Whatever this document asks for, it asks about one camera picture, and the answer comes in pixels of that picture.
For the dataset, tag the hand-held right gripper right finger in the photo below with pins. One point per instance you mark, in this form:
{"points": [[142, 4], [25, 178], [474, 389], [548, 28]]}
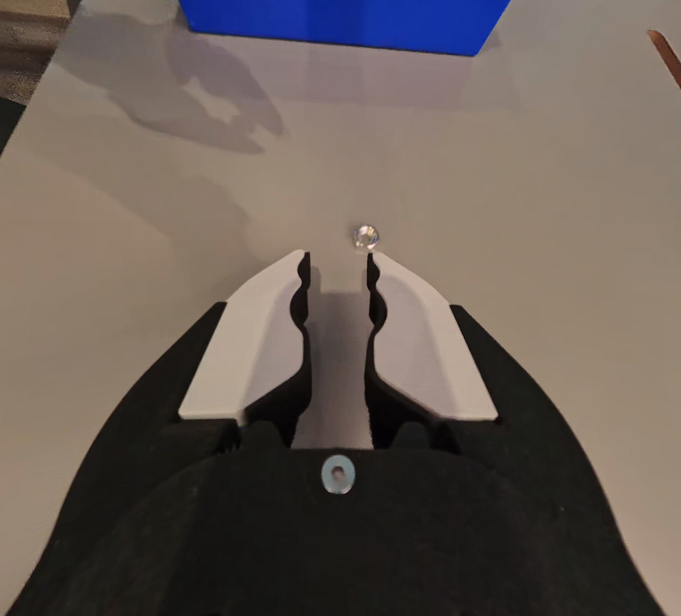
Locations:
{"points": [[431, 355]]}

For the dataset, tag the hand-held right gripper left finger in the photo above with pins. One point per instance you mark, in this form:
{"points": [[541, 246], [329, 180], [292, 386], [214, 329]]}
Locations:
{"points": [[239, 350]]}

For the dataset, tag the steel hex nut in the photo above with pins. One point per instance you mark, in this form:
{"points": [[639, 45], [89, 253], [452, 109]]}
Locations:
{"points": [[367, 239]]}

